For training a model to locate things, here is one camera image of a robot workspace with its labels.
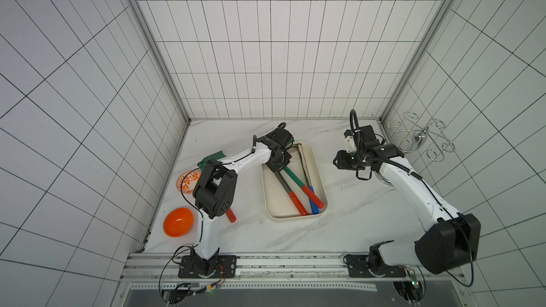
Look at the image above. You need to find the chrome cup holder stand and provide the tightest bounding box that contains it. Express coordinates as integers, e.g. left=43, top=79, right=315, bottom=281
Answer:
left=374, top=111, right=456, bottom=186

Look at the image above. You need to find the grey speckled hoe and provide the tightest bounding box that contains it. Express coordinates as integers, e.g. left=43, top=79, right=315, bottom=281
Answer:
left=274, top=173, right=308, bottom=216

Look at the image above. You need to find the orange patterned white bowl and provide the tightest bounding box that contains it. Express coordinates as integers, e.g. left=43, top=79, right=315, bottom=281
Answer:
left=176, top=169, right=201, bottom=194

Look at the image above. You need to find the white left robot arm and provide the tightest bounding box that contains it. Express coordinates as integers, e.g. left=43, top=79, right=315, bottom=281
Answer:
left=190, top=122, right=294, bottom=275

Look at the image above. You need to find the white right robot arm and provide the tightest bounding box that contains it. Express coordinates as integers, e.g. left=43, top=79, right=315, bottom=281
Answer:
left=333, top=110, right=481, bottom=277

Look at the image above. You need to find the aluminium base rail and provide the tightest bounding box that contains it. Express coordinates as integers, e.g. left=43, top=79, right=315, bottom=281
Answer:
left=120, top=252, right=461, bottom=295

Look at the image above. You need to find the orange plastic cup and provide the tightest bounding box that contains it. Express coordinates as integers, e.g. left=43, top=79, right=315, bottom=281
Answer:
left=163, top=208, right=193, bottom=237

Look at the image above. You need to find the cream plastic storage tray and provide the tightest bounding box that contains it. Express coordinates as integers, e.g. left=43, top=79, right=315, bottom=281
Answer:
left=262, top=141, right=328, bottom=222

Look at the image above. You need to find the green hoe red handle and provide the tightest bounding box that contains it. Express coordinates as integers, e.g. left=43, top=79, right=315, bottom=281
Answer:
left=283, top=166, right=324, bottom=209
left=198, top=151, right=237, bottom=223

